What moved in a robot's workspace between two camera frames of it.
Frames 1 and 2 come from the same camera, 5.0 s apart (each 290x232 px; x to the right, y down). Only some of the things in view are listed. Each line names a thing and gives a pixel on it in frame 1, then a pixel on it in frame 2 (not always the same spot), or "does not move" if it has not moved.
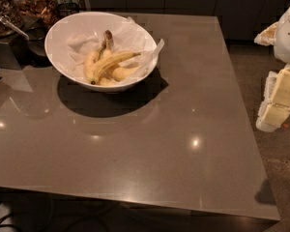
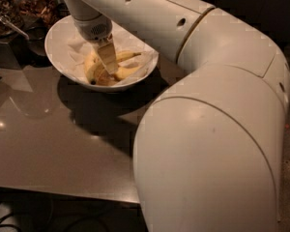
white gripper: (288, 36) → (94, 28)
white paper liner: (128, 36) does not move
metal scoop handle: (5, 19) does not move
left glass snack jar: (4, 2) does not move
